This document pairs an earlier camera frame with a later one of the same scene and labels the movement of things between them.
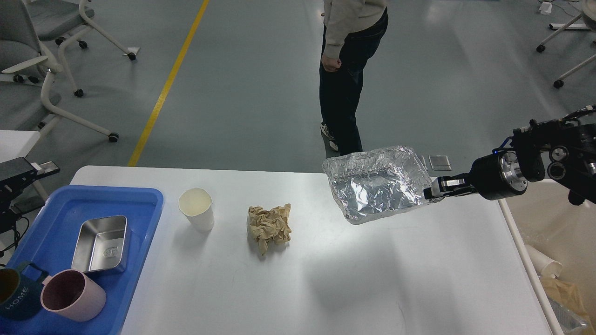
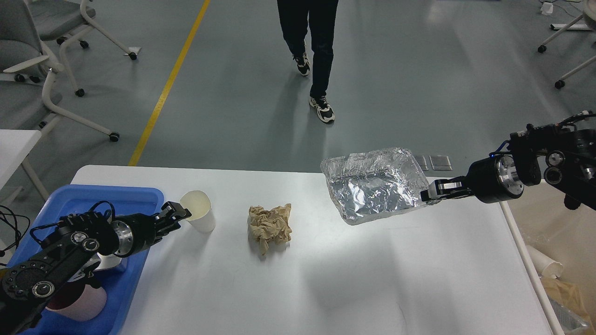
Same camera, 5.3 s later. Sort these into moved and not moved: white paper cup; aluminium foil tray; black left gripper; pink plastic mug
Moved: black left gripper
Not moved: pink plastic mug; white paper cup; aluminium foil tray
